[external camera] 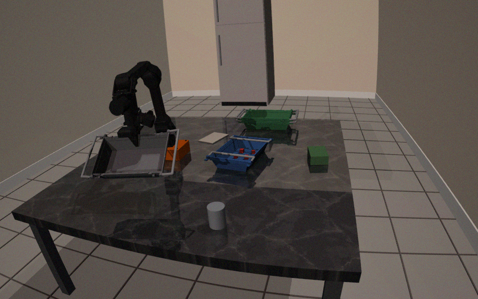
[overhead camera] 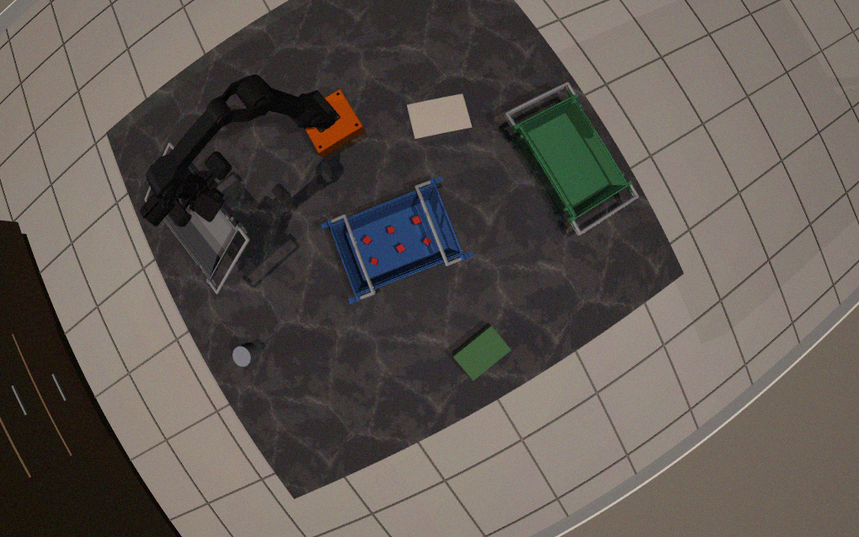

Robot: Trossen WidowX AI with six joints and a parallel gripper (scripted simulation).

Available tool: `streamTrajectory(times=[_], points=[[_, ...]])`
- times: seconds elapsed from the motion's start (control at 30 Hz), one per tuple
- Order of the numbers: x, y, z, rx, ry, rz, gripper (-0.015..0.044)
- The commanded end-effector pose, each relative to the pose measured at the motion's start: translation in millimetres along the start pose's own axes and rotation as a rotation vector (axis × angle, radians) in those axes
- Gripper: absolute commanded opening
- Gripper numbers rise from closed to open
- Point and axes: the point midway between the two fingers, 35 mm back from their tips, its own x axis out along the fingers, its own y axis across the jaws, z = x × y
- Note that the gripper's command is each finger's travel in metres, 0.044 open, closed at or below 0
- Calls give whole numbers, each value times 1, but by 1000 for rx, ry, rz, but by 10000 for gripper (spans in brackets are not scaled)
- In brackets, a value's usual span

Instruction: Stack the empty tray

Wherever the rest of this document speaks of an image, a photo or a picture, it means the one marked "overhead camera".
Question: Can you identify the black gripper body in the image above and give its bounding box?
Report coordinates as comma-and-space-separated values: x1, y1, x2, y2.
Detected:
168, 152, 232, 227

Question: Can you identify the green rectangular box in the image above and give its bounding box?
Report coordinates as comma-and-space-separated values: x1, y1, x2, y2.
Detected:
452, 324, 511, 380

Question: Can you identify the grey cylinder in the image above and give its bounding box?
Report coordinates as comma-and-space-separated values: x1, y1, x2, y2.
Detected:
232, 343, 259, 367

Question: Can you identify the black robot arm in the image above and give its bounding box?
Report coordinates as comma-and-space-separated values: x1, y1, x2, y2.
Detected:
139, 74, 340, 226

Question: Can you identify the blue plastic tray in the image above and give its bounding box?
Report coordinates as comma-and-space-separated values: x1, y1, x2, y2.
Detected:
321, 177, 473, 304

